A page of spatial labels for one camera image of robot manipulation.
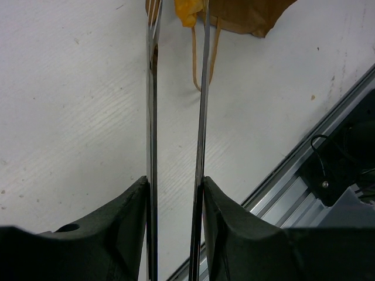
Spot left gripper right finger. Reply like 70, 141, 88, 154
203, 177, 374, 280

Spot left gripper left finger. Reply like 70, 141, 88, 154
1, 176, 148, 280

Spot green paper bag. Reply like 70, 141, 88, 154
189, 0, 295, 91

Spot orange waffle bread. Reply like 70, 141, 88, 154
174, 0, 206, 28

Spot metal tongs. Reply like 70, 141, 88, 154
145, 1, 210, 280

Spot aluminium frame rail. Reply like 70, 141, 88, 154
169, 63, 375, 281

